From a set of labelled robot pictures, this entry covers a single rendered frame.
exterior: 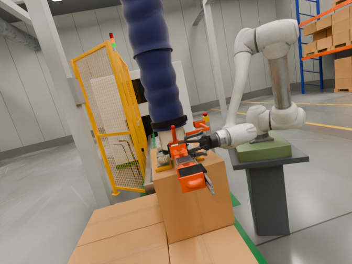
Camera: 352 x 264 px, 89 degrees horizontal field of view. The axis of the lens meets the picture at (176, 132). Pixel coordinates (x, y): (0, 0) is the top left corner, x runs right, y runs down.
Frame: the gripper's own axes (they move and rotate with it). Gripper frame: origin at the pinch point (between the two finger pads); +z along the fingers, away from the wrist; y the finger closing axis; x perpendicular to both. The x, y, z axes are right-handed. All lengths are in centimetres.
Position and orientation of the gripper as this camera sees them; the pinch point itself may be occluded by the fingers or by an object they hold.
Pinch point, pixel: (178, 149)
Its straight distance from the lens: 91.1
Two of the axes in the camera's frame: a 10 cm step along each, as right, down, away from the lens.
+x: -1.3, -1.8, 9.7
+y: 2.1, 9.6, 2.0
